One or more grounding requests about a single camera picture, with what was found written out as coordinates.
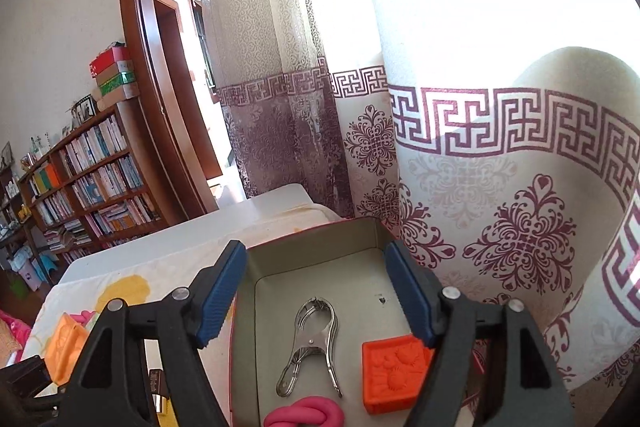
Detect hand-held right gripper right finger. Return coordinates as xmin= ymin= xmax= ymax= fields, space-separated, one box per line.
xmin=385 ymin=239 xmax=576 ymax=427

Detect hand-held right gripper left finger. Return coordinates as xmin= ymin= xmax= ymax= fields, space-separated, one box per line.
xmin=60 ymin=239 xmax=248 ymax=427

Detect red cardboard box tray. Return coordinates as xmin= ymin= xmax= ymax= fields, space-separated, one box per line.
xmin=227 ymin=216 xmax=488 ymax=427

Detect pink basket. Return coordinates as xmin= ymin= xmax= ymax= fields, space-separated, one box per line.
xmin=0 ymin=311 xmax=28 ymax=360

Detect orange embossed toy block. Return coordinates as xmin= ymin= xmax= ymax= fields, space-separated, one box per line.
xmin=47 ymin=313 xmax=93 ymax=385
xmin=361 ymin=334 xmax=435 ymax=415

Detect white and yellow towel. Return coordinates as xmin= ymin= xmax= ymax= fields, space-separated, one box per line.
xmin=20 ymin=207 xmax=346 ymax=427

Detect silver metal spring clip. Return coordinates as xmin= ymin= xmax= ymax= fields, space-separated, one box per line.
xmin=276 ymin=298 xmax=345 ymax=399

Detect white table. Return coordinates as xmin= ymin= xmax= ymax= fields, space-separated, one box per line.
xmin=60 ymin=183 xmax=326 ymax=283

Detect black lighter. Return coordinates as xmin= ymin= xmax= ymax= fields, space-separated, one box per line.
xmin=149 ymin=368 xmax=168 ymax=413

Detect white curtain purple floral pattern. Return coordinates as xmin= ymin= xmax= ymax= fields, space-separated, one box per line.
xmin=290 ymin=0 xmax=640 ymax=393

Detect rows of books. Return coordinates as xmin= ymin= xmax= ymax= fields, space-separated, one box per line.
xmin=27 ymin=114 xmax=161 ymax=258

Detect wooden bookshelf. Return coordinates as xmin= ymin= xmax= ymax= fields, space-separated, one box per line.
xmin=17 ymin=99 xmax=173 ymax=265

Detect wooden display shelf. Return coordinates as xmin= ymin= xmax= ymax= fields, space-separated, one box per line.
xmin=0 ymin=142 xmax=36 ymax=288

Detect brown cardboard box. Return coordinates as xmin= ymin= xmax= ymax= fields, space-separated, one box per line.
xmin=96 ymin=84 xmax=141 ymax=111

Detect green gift box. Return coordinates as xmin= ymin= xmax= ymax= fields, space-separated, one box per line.
xmin=96 ymin=71 xmax=137 ymax=96

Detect red gift box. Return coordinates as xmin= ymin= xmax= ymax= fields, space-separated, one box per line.
xmin=90 ymin=48 xmax=130 ymax=78

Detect purple banded sheer curtain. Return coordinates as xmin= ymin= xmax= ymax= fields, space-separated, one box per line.
xmin=195 ymin=0 xmax=356 ymax=218

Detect photo frame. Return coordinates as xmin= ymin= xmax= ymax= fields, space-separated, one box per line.
xmin=70 ymin=96 xmax=98 ymax=128

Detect wooden door frame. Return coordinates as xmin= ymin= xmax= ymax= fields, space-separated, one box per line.
xmin=117 ymin=0 xmax=221 ymax=215

